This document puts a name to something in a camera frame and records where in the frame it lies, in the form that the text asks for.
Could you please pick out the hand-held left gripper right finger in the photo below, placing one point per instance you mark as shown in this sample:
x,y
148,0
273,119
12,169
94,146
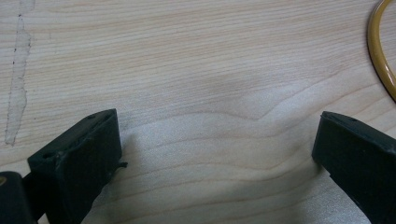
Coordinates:
x,y
358,155

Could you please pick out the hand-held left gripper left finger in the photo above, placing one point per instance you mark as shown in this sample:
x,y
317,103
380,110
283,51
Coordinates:
x,y
77,165

